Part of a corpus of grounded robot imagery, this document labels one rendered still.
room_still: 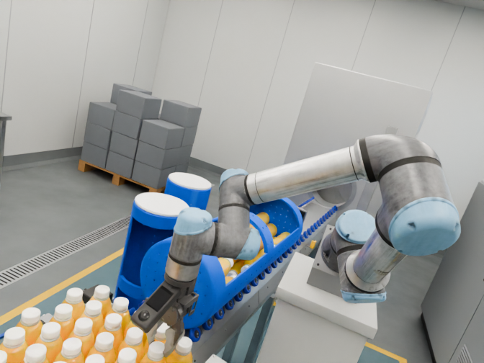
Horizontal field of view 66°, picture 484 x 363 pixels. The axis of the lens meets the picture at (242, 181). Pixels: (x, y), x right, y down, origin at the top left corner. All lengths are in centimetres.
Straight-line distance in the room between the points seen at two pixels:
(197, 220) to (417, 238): 42
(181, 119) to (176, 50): 220
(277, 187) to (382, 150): 23
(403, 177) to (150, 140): 413
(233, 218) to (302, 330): 58
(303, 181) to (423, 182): 24
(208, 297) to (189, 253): 35
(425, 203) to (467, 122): 545
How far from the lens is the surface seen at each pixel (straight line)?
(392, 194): 73
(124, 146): 490
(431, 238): 73
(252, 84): 627
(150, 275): 124
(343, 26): 613
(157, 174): 469
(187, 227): 79
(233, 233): 82
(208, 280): 112
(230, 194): 87
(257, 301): 167
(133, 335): 100
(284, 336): 133
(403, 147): 76
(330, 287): 131
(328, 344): 131
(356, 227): 111
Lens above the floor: 174
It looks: 15 degrees down
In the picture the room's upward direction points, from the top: 16 degrees clockwise
